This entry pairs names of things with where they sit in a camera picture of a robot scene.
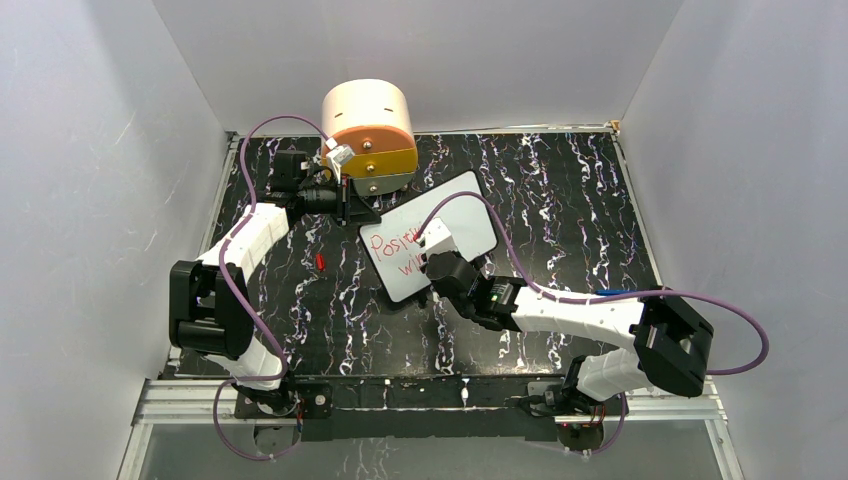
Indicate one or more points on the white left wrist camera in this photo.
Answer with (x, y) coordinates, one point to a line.
(337, 156)

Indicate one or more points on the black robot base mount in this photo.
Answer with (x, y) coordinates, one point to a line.
(530, 407)

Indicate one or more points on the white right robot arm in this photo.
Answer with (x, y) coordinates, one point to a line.
(657, 340)

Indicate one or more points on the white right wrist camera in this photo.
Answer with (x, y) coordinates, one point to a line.
(435, 238)

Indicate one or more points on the blue whiteboard eraser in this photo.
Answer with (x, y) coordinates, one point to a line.
(610, 292)

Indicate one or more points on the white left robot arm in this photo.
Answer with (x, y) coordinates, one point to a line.
(210, 312)

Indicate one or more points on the black framed whiteboard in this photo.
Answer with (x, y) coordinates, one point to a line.
(390, 246)

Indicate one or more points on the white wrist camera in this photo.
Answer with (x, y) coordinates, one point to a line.
(435, 238)
(337, 156)

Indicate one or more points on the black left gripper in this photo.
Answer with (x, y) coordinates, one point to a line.
(353, 210)

